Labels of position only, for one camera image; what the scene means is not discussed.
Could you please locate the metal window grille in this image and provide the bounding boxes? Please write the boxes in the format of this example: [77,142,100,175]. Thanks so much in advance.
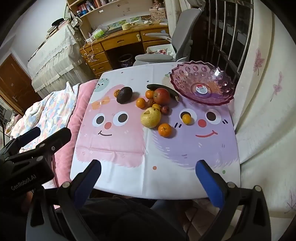
[192,0,255,79]

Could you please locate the overripe dark banana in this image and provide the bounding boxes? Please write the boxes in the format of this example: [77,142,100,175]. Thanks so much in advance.
[146,84,180,102]

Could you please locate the white cable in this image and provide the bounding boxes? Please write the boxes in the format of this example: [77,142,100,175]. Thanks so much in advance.
[83,38,96,62]

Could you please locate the dark avocado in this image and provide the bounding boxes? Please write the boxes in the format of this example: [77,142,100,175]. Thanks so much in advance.
[116,86,133,104]

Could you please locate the red apple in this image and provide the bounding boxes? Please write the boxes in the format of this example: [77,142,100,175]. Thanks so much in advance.
[153,88,171,105]

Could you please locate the white butterfly print curtain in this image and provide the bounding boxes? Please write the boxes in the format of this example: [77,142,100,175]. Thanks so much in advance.
[228,0,296,218]

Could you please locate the white storage box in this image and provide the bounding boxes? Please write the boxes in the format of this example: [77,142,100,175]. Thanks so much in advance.
[147,44,175,57]

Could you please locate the row of books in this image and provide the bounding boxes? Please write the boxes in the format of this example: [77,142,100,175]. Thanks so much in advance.
[76,0,109,14]

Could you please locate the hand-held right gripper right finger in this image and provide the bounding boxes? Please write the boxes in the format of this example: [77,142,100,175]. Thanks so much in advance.
[196,159,271,241]

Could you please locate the floral quilt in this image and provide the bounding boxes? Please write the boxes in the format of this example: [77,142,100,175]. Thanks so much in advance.
[5,81,80,153]

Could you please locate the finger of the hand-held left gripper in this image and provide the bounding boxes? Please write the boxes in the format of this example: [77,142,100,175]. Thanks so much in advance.
[5,127,72,164]
[0,126,41,159]

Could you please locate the wooden desk hutch shelf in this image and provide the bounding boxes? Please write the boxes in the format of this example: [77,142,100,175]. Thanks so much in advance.
[66,0,167,39]

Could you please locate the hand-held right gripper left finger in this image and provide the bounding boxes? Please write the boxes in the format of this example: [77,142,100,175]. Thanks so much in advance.
[25,159,102,241]

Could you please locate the wooden desk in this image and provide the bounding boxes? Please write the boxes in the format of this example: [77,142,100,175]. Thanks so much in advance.
[80,23,170,78]

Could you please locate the cartoon printed tablecloth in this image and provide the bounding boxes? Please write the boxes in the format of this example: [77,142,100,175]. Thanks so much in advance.
[69,63,242,201]

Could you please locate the person's dark pants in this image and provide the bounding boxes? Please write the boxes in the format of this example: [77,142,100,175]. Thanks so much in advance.
[30,196,208,241]

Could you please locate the grey office chair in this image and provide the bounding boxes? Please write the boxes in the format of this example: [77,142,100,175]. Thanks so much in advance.
[134,0,206,67]

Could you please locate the wooden door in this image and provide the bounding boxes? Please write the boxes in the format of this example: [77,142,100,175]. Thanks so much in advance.
[0,54,35,116]

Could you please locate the purple glass bowl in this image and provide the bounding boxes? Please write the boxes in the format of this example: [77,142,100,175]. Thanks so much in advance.
[170,61,236,106]

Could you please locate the yellow pear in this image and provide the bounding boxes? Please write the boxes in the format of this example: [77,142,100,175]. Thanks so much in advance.
[141,107,162,128]

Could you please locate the pink blanket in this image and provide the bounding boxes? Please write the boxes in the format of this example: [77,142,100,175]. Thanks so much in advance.
[52,79,100,188]

